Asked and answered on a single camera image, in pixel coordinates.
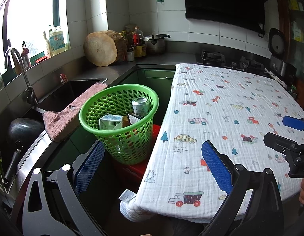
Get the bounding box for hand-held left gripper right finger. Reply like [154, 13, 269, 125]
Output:
[202, 141, 283, 236]

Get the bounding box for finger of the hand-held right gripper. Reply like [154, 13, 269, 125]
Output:
[263, 132, 302, 155]
[282, 115, 304, 138]

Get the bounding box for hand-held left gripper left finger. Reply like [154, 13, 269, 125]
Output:
[21, 141, 105, 236]

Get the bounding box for green plastic basket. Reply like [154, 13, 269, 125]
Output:
[79, 84, 159, 165]

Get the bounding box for white blue milk carton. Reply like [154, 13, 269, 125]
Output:
[99, 114, 123, 131]

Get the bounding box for orange drink bottle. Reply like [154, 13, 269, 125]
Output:
[127, 112, 143, 125]

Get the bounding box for crushed silver blue can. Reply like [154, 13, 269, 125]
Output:
[132, 97, 150, 117]

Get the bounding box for white crumpled rag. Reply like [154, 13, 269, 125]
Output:
[267, 72, 288, 89]

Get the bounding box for red plastic stool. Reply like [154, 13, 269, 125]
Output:
[112, 124, 163, 192]

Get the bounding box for pink dish cloth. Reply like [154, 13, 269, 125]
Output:
[42, 82, 109, 143]

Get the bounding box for white printed tablecloth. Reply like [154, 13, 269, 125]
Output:
[120, 63, 304, 224]

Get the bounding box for black rice cooker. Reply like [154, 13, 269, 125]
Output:
[268, 28, 298, 84]

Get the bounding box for steel sink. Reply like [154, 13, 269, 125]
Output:
[9, 78, 108, 128]

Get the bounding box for black gas stove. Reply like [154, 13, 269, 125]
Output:
[195, 50, 271, 76]

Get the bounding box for wooden glass-door cabinet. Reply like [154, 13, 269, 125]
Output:
[274, 0, 304, 92]

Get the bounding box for steel kitchen counter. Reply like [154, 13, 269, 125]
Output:
[0, 52, 199, 202]

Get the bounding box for steel faucet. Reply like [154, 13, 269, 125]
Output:
[4, 48, 40, 105]

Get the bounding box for round wooden chopping block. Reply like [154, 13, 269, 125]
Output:
[83, 30, 127, 67]

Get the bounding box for metal utensil holder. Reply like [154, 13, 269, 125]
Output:
[20, 42, 32, 69]

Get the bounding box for white spray bottle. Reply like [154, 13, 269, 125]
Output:
[43, 31, 53, 57]

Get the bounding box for dark sauce bottle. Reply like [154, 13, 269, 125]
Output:
[121, 30, 129, 53]

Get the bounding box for large cooking oil bottle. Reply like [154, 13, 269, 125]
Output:
[132, 26, 147, 58]

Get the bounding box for black range hood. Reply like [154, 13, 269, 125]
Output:
[183, 0, 276, 33]

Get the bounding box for steel pressure cooker pot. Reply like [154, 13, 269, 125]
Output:
[144, 34, 171, 55]

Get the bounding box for kitchen window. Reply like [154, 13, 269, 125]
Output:
[0, 0, 70, 79]

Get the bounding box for black wok with handle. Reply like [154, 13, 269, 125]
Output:
[3, 117, 46, 185]

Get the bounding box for detergent bottle with handle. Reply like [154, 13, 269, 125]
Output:
[49, 26, 69, 56]

